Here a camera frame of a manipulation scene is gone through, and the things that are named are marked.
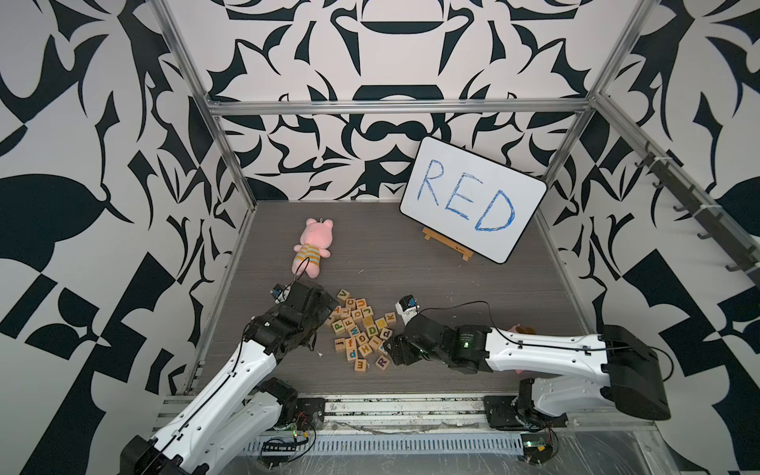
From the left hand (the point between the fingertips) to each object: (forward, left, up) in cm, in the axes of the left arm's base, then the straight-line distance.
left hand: (324, 302), depth 80 cm
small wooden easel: (+24, -39, -7) cm, 46 cm away
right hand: (-10, -18, -3) cm, 20 cm away
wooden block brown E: (-14, -9, -10) cm, 19 cm away
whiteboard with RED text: (+28, -48, +6) cm, 56 cm away
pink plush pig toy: (+25, +6, -5) cm, 26 cm away
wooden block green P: (-3, -3, -10) cm, 11 cm away
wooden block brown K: (-1, -18, -9) cm, 20 cm away
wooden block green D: (-5, -13, -9) cm, 16 cm away
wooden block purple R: (-13, -15, -9) cm, 22 cm away
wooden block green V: (+7, -4, -10) cm, 12 cm away
